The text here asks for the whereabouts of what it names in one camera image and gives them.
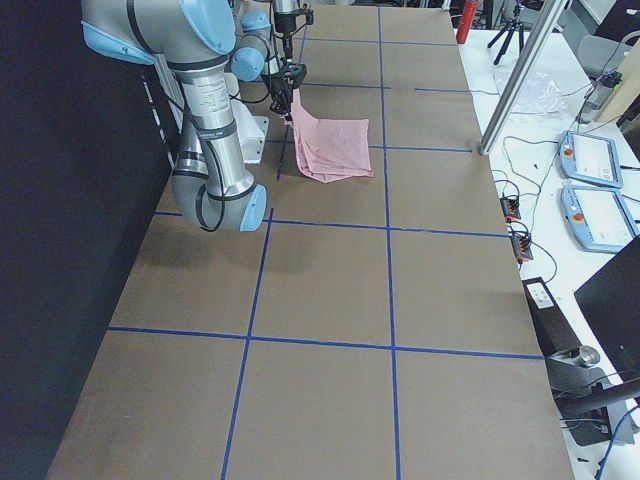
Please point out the orange black connector strip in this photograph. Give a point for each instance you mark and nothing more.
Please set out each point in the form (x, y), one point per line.
(510, 208)

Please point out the black monitor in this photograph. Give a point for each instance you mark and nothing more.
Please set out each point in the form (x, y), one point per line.
(609, 302)

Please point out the blue teach pendant near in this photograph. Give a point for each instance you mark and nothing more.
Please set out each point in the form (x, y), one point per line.
(598, 218)

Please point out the black power box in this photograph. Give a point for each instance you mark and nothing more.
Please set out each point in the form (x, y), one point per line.
(553, 331)

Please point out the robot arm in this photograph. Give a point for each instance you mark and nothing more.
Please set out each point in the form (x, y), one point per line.
(201, 42)
(259, 21)

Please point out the aluminium frame post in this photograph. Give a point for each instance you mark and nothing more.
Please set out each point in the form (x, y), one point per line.
(549, 14)

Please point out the clear plastic bag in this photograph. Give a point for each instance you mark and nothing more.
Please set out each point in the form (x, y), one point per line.
(539, 95)

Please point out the blue teach pendant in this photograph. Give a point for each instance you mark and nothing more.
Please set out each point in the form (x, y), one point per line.
(598, 218)
(590, 159)

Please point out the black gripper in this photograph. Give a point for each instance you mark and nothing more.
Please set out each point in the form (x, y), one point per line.
(284, 23)
(282, 85)

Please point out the pink printed t-shirt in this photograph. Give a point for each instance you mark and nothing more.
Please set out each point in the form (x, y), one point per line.
(329, 150)

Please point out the red cylinder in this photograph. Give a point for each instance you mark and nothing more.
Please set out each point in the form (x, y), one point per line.
(466, 21)

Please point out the blue teach pendant far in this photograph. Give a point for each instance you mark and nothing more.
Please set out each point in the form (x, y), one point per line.
(590, 159)

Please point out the black tripod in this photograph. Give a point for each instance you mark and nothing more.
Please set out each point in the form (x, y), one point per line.
(513, 27)

